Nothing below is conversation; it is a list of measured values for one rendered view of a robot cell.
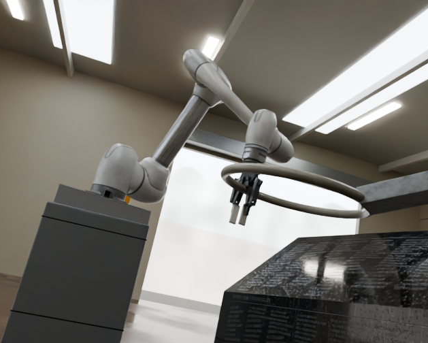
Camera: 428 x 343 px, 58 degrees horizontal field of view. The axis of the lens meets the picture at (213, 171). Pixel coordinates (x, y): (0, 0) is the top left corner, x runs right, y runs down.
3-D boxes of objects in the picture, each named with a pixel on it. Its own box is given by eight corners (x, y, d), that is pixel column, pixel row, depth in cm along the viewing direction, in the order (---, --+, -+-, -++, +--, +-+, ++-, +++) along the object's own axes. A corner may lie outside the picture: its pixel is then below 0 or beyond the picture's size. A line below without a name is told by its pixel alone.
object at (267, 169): (391, 228, 127) (393, 219, 128) (345, 182, 90) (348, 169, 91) (263, 206, 158) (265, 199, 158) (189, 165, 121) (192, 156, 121)
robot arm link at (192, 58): (209, 54, 171) (224, 72, 182) (192, 37, 182) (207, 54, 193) (188, 75, 173) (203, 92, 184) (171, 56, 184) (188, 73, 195)
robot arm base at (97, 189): (84, 190, 157) (88, 177, 159) (84, 199, 178) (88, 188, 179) (127, 204, 161) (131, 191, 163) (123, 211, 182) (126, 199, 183)
